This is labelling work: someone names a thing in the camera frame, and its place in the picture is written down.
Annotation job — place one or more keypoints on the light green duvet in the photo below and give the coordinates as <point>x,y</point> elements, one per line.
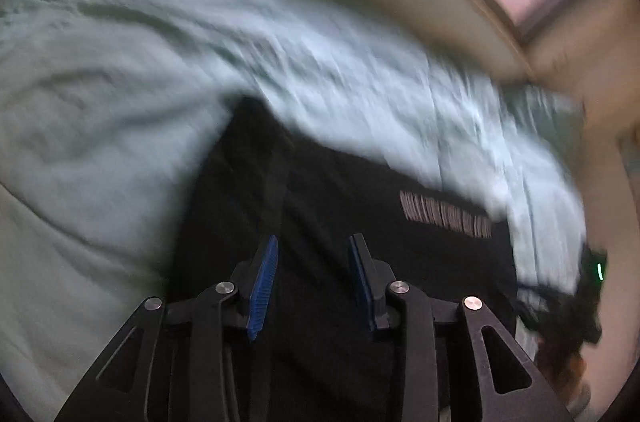
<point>108,106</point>

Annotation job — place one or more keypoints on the light green pillow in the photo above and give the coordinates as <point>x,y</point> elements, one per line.
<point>545,122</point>

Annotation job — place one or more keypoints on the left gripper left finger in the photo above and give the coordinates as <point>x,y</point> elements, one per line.
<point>253,281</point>

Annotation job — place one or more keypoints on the grey right sleeve forearm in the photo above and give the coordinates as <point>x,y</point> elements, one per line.
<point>579,406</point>

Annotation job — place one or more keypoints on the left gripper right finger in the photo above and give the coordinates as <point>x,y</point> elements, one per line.
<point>371,278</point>

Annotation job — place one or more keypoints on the black hooded sweatshirt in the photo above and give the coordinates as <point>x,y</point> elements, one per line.
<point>314,359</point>

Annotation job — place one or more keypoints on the person's right hand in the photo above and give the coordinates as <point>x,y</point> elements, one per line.
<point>560,362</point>

